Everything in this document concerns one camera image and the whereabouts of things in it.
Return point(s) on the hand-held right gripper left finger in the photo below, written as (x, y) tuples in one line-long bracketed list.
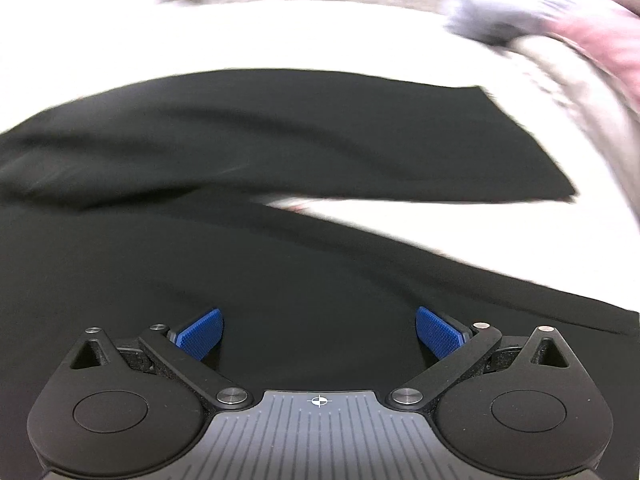
[(200, 332)]

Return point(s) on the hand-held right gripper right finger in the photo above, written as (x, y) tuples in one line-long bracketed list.
[(440, 332)]

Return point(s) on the black pants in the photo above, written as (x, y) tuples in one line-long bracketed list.
[(250, 270)]

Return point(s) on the pink cloth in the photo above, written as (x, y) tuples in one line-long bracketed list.
[(600, 40)]

